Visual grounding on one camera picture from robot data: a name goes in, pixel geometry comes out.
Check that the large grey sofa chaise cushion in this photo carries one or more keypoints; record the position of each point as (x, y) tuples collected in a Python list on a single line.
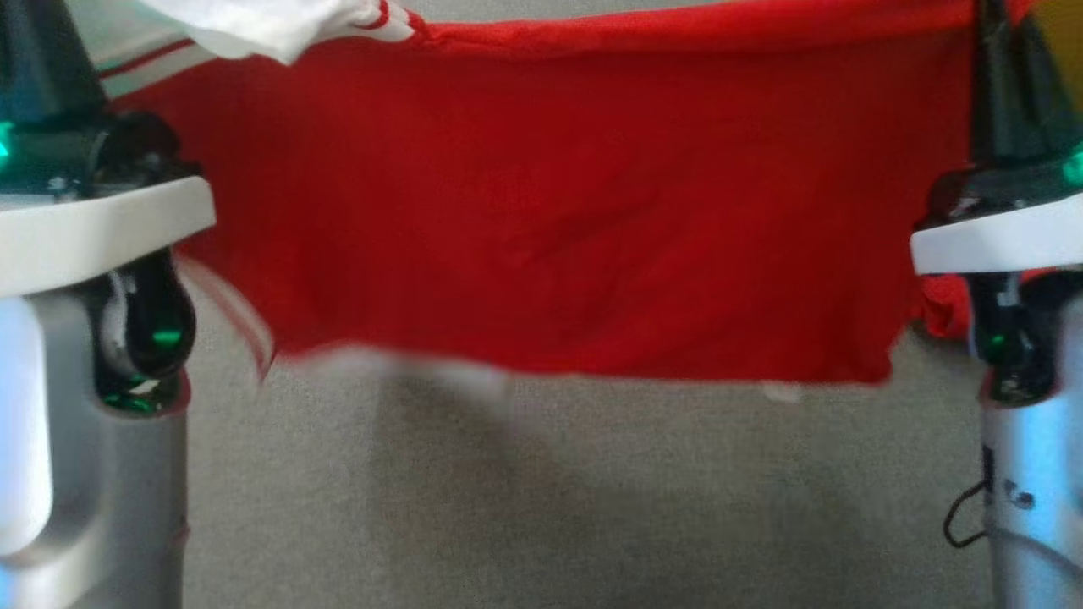
[(592, 491)]

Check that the red and white t-shirt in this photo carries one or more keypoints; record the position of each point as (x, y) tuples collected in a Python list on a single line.
[(550, 203)]

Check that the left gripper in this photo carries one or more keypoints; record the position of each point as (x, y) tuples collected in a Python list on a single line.
[(85, 228)]

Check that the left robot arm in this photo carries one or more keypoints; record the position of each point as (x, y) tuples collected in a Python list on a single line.
[(127, 507)]

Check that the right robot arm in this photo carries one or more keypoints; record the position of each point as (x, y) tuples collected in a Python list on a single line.
[(1041, 507)]

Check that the large yellow sofa backrest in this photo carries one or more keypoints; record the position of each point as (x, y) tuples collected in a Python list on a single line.
[(1062, 38)]

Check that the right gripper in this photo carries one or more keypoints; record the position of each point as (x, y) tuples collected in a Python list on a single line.
[(1007, 237)]

